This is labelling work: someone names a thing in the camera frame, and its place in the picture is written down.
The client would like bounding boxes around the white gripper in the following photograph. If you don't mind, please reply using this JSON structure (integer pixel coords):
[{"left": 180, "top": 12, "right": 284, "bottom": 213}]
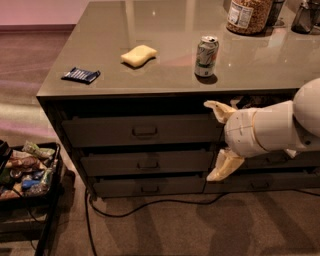
[{"left": 204, "top": 100, "right": 266, "bottom": 182}]

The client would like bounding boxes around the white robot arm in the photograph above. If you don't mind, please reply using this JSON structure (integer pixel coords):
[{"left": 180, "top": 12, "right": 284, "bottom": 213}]
[{"left": 204, "top": 78, "right": 320, "bottom": 182}]

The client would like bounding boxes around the grey drawer cabinet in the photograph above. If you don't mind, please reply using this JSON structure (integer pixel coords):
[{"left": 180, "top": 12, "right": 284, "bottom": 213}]
[{"left": 37, "top": 0, "right": 320, "bottom": 197}]

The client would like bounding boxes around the black white chip bag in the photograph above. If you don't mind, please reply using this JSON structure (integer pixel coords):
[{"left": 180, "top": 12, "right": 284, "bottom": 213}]
[{"left": 230, "top": 95, "right": 262, "bottom": 109}]

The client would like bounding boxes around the green white soda can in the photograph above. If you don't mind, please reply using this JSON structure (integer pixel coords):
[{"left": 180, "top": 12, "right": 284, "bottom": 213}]
[{"left": 194, "top": 36, "right": 219, "bottom": 77}]

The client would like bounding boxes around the yellow sponge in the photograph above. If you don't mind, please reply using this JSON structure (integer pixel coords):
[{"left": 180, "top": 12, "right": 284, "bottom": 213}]
[{"left": 121, "top": 45, "right": 157, "bottom": 67}]

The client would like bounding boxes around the large nut jar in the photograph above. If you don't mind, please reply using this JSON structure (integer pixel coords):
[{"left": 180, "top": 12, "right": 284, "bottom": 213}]
[{"left": 226, "top": 0, "right": 273, "bottom": 35}]

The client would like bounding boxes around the dark glass bottle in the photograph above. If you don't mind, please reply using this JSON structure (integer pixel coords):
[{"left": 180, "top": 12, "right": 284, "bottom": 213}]
[{"left": 291, "top": 0, "right": 320, "bottom": 34}]

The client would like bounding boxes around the dark container behind jar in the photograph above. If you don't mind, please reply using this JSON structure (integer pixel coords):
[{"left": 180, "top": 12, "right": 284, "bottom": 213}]
[{"left": 266, "top": 0, "right": 285, "bottom": 26}]

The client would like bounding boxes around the blue snack packet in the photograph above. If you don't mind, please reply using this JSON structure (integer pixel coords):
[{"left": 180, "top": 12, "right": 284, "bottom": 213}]
[{"left": 61, "top": 67, "right": 101, "bottom": 85}]

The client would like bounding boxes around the black tray of snacks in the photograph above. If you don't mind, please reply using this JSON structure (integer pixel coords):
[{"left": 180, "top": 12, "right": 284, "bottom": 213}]
[{"left": 0, "top": 141, "right": 61, "bottom": 202}]

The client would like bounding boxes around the black floor cable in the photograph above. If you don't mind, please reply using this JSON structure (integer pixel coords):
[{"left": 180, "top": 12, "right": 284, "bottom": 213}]
[{"left": 83, "top": 188, "right": 320, "bottom": 256}]

